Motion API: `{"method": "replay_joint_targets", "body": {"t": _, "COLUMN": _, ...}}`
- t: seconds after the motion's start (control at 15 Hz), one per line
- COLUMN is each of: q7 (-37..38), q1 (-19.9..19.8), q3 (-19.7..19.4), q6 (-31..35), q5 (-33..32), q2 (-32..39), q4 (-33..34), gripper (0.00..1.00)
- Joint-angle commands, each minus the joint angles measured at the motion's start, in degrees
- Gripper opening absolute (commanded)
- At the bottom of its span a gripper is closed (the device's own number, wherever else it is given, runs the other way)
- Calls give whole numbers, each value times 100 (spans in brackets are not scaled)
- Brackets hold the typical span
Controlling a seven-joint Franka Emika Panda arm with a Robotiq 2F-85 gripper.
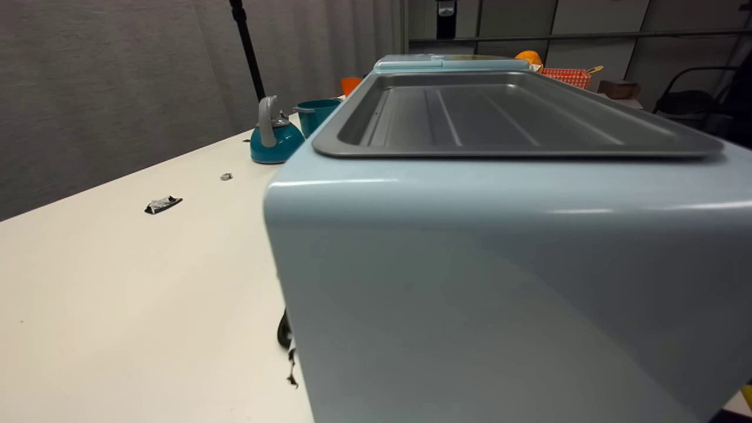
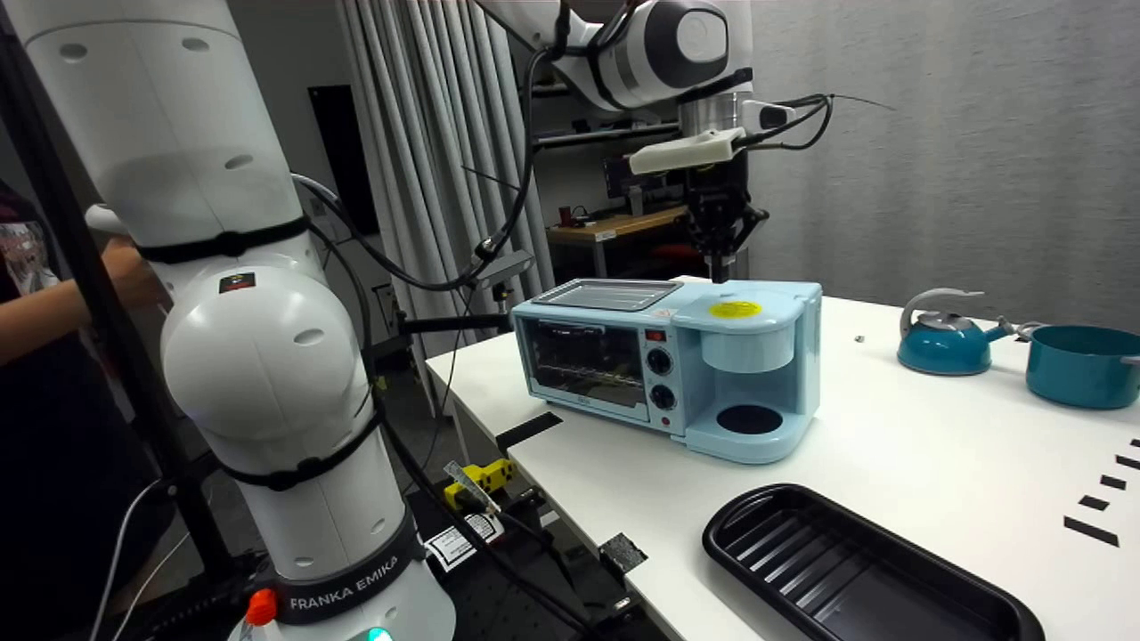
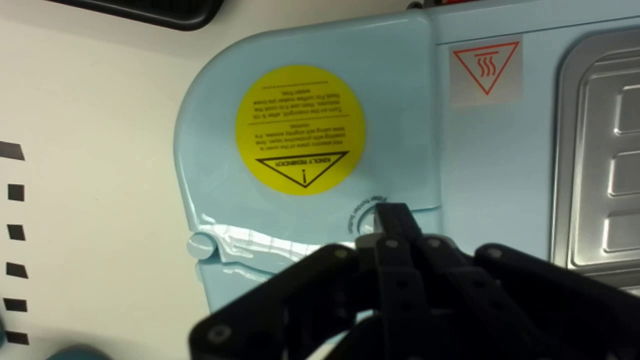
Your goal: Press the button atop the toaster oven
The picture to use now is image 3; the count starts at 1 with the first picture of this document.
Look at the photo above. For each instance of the light blue toaster oven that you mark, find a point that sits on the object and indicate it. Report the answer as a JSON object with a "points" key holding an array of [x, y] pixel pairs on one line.
{"points": [[490, 175]]}

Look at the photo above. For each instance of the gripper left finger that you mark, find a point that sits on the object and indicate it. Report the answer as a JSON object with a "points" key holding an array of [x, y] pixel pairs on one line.
{"points": [[300, 295]]}

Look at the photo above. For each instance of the light blue rounded lid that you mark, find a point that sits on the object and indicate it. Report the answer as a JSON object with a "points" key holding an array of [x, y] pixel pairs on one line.
{"points": [[400, 100]]}

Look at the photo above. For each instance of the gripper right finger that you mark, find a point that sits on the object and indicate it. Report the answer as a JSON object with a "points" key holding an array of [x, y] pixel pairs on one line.
{"points": [[540, 300]]}

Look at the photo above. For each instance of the teal round object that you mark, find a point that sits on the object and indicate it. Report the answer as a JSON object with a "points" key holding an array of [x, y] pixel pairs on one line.
{"points": [[77, 354]]}

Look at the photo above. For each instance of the black tray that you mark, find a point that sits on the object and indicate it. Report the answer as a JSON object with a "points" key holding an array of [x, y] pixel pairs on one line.
{"points": [[165, 12]]}

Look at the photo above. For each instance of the silver griddle tray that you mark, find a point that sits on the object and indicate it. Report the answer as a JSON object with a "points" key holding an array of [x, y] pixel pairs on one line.
{"points": [[600, 150]]}

